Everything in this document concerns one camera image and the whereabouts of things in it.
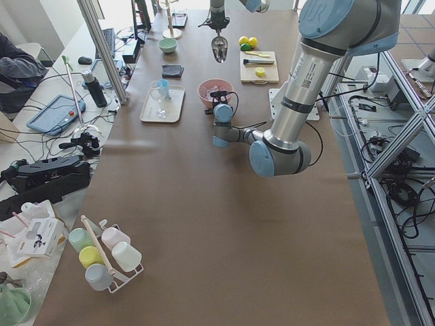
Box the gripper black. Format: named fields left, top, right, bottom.
left=204, top=90, right=232, bottom=114
left=198, top=12, right=230, bottom=31

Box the pink bowl of ice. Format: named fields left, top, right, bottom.
left=197, top=79, right=234, bottom=108

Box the steel ice scoop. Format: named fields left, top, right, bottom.
left=211, top=30, right=228, bottom=63

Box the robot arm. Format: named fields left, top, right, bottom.
left=213, top=1, right=401, bottom=177
left=199, top=0, right=270, bottom=33

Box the blue cup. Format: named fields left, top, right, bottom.
left=158, top=79, right=171, bottom=99

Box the white cup rack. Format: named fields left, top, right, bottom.
left=68, top=215, right=145, bottom=293

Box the yellow lemon upper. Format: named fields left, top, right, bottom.
left=239, top=36, right=249, bottom=46

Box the yellow lemon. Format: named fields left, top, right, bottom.
left=239, top=36, right=249, bottom=46
left=248, top=37, right=258, bottom=48

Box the green lime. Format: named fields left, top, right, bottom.
left=240, top=43, right=251, bottom=52

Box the bamboo cutting board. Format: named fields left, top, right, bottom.
left=240, top=51, right=279, bottom=84

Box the yellow lemon lower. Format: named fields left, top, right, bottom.
left=248, top=37, right=258, bottom=48

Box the yellow plastic knife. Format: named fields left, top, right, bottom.
left=244, top=51, right=271, bottom=58

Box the half lemon slice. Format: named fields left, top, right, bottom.
left=255, top=67, right=265, bottom=76

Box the wooden glass stand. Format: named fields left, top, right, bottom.
left=158, top=0, right=182, bottom=39

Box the cream serving tray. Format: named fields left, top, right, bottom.
left=139, top=86, right=185, bottom=123

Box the mint green bowl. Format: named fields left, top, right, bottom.
left=158, top=38, right=177, bottom=54

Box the grey folded cloth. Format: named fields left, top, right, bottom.
left=162, top=65, right=184, bottom=78

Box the clear wine glass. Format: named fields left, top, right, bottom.
left=150, top=80, right=167, bottom=118

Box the black thermos bottle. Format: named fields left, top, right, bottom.
left=81, top=70, right=107, bottom=108

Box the blue teach pendant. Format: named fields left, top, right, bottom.
left=27, top=95, right=78, bottom=136

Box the black equipment case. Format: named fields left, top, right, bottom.
left=1, top=155, right=90, bottom=221

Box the seated person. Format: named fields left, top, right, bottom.
left=1, top=34, right=48, bottom=115

